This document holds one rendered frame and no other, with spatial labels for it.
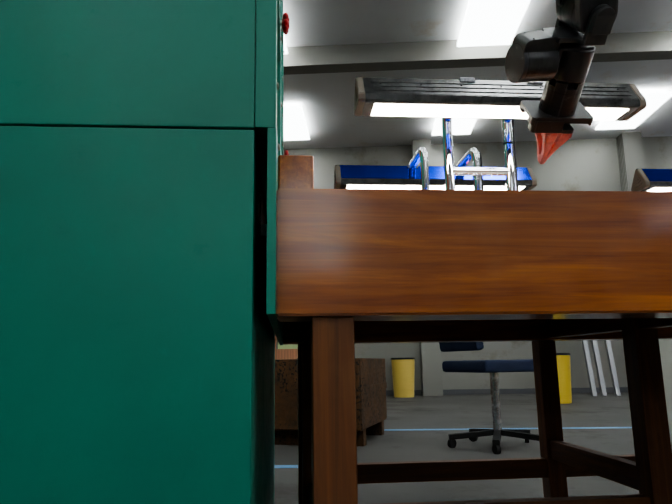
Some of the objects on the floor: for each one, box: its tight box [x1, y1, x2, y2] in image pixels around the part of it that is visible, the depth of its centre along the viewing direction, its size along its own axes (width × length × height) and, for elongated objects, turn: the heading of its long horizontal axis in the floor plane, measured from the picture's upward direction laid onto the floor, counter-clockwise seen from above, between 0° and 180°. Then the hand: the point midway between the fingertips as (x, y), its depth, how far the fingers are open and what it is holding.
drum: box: [391, 358, 415, 398], centre depth 874 cm, size 36×36×58 cm
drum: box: [556, 353, 572, 404], centre depth 707 cm, size 38×37×59 cm
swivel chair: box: [439, 342, 539, 454], centre depth 362 cm, size 62×59×107 cm
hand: (541, 158), depth 101 cm, fingers closed
